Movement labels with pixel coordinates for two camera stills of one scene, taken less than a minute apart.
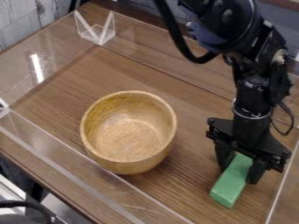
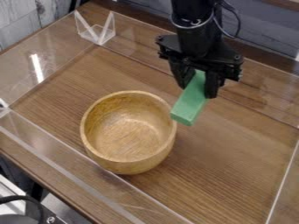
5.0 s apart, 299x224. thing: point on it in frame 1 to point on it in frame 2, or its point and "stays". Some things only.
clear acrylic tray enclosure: x=96 y=52 stays
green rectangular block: x=228 y=188 to x=192 y=99
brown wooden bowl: x=127 y=130 stays
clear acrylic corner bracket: x=98 y=33 stays
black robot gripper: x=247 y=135 to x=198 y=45
